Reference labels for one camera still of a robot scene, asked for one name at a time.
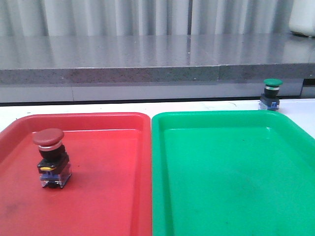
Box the green mushroom push button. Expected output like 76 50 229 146
258 78 283 111

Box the red mushroom push button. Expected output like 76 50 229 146
33 128 72 188

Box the green plastic tray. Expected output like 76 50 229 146
152 111 315 236

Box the red plastic tray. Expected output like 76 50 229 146
0 113 152 236

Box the grey stone platform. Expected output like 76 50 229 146
0 33 315 104

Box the white container in background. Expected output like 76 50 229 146
289 0 315 37

